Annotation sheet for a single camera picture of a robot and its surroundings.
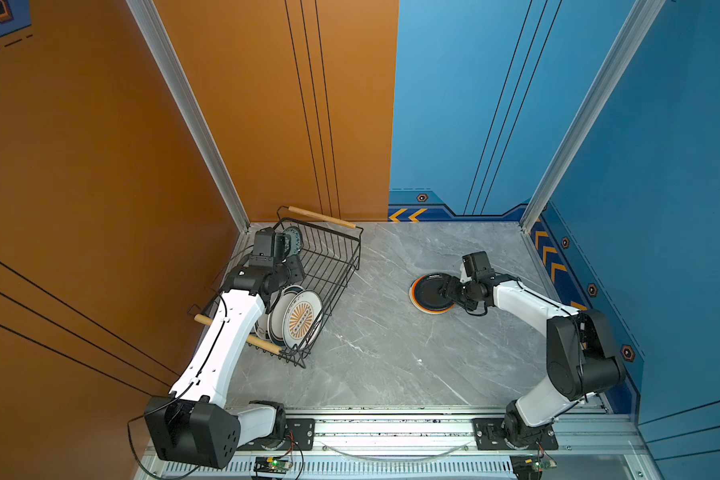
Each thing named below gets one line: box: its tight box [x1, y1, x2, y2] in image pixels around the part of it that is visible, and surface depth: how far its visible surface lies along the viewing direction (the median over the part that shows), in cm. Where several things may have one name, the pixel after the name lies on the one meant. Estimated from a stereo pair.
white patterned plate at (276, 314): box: [267, 285, 305, 346], surface depth 84 cm
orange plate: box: [409, 275, 457, 315], surface depth 98 cm
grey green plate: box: [283, 226, 303, 257], surface depth 110 cm
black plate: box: [414, 274, 454, 310], surface depth 98 cm
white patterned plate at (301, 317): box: [282, 290, 324, 349], surface depth 86 cm
